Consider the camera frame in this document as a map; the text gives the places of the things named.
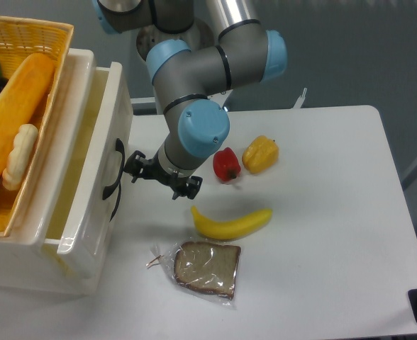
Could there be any orange baguette loaf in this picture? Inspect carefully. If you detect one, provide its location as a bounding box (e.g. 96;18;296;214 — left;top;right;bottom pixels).
0;53;55;175

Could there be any bread slice in plastic bag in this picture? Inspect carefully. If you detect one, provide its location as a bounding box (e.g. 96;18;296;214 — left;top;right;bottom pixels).
145;239;242;307

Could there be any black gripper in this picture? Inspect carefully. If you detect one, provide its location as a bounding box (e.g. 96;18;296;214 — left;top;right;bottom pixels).
123;147;203;200

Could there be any yellow wicker basket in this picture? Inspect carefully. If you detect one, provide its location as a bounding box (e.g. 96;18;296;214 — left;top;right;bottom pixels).
0;16;74;238

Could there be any red bell pepper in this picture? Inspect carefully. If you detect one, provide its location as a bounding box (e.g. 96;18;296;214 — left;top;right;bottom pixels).
212;147;241;182

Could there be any white drawer cabinet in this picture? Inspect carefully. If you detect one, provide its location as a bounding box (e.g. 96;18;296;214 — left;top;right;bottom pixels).
0;48;99;297

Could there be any pale twisted bread roll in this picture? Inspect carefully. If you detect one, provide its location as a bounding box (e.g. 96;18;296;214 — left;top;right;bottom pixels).
2;124;38;191

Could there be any yellow banana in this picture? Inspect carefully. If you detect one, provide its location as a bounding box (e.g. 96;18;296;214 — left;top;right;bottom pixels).
190;206;273;241

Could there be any white drawer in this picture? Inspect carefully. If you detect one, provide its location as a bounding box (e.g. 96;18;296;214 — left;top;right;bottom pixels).
46;62;133;279
84;176;124;295

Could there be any yellow bell pepper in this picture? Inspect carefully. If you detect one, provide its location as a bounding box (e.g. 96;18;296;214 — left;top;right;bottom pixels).
242;135;279;174

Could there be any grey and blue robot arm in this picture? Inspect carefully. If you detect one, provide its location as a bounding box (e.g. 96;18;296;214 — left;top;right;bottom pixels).
93;1;288;199

